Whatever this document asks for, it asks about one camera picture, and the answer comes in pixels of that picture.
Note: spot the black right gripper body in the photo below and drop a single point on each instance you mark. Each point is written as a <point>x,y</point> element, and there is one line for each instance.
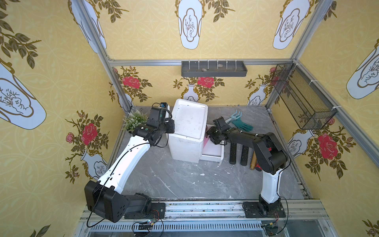
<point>215,132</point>

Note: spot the pink microphone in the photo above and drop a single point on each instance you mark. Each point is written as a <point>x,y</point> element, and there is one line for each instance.
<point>206,139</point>

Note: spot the white bottom drawer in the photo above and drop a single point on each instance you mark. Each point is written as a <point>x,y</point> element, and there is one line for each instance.
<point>212,152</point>

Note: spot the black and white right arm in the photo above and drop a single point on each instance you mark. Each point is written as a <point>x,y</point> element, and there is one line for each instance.
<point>271,157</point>

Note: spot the black rhinestone microphone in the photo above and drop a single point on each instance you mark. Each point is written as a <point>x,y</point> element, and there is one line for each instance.
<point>244,156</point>
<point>233,153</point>

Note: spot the red glitter microphone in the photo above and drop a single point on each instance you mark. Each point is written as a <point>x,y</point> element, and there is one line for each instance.
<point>258,168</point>

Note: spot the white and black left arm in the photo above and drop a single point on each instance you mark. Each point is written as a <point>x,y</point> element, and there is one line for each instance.
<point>104,197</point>

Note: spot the white plastic drawer cabinet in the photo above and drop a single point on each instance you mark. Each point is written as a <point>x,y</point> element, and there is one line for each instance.
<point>186,143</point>

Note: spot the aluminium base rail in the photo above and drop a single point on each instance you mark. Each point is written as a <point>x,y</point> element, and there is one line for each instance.
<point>294,218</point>

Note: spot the gold glitter microphone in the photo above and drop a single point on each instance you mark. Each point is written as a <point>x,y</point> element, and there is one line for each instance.
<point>253,161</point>

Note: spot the green artificial potted plant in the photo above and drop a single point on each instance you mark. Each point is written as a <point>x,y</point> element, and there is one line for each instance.
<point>133,119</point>

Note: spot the grey wall shelf tray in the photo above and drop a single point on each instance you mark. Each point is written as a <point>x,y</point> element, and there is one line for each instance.
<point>213,68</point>

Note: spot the black wire mesh basket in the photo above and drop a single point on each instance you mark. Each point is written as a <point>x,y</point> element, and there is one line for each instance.
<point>307,104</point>

